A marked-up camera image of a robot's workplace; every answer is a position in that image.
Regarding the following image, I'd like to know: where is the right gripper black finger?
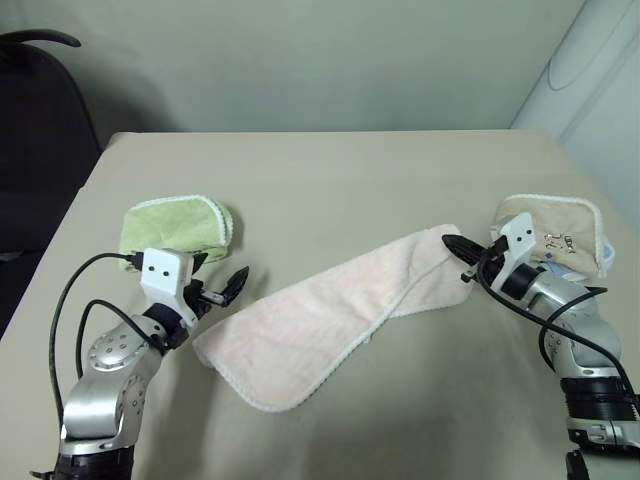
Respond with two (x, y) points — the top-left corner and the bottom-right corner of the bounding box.
(441, 233), (486, 256)
(447, 246), (481, 267)

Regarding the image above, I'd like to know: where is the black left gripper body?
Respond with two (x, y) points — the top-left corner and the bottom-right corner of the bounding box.
(182, 279), (227, 322)

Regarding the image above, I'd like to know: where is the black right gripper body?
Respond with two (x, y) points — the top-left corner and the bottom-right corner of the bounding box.
(461, 239), (507, 283)

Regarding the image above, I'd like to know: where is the pale pink towel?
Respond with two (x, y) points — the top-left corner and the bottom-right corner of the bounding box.
(192, 223), (484, 414)

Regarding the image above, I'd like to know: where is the folded green towel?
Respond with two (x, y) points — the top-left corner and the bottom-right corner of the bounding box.
(119, 193), (240, 274)

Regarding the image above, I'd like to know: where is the folded beige embroidered towel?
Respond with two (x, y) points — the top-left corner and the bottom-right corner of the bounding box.
(492, 193), (609, 279)

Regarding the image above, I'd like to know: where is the black office chair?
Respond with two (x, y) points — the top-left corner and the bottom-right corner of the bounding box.
(0, 29), (104, 262)

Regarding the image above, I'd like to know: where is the white moulded panel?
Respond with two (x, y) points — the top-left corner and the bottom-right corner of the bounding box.
(509, 0), (640, 201)

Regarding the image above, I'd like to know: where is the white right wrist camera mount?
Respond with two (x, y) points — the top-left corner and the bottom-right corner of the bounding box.
(494, 212), (535, 281)

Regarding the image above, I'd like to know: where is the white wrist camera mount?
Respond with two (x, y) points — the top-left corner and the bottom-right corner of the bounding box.
(138, 247), (199, 329)
(494, 212), (535, 281)

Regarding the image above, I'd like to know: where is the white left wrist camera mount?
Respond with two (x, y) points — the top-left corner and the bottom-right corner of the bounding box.
(138, 247), (199, 329)

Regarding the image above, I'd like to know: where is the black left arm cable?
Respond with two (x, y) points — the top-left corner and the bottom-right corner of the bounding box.
(48, 252), (166, 441)

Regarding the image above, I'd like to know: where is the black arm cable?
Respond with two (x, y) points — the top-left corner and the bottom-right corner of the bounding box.
(477, 259), (640, 401)
(48, 252), (166, 441)

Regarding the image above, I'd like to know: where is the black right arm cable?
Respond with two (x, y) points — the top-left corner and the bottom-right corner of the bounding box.
(477, 259), (640, 401)

